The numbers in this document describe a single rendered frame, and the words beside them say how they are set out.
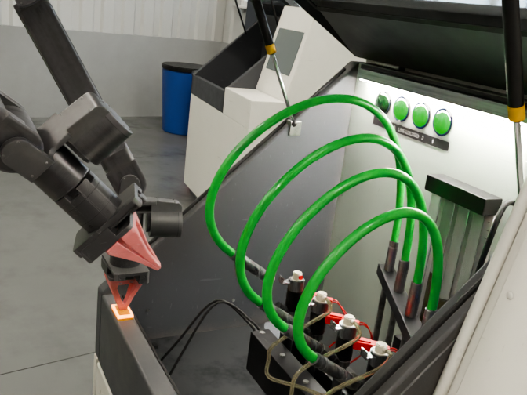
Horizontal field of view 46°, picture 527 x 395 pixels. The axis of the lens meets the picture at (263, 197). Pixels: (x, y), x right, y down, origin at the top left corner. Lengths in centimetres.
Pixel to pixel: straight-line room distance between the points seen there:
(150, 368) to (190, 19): 743
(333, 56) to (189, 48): 449
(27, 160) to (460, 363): 56
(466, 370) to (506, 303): 10
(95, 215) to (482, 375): 49
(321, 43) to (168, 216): 292
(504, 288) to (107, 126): 49
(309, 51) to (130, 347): 301
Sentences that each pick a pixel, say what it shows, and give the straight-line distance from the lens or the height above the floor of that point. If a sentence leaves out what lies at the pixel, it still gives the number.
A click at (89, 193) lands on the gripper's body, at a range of 77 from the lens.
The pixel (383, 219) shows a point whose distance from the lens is 81.
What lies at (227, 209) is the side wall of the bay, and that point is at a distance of 134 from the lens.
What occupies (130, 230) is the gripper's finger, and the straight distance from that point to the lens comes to 77.
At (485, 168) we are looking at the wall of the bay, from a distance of 112.
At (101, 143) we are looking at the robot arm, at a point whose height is 137.
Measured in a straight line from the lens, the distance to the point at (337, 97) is 101.
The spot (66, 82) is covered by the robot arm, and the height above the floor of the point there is 138.
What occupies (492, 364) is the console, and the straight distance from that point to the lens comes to 78.
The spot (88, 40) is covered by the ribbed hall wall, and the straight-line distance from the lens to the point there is 773.
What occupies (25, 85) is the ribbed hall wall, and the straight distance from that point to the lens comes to 757.
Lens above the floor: 155
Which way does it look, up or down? 17 degrees down
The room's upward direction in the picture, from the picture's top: 7 degrees clockwise
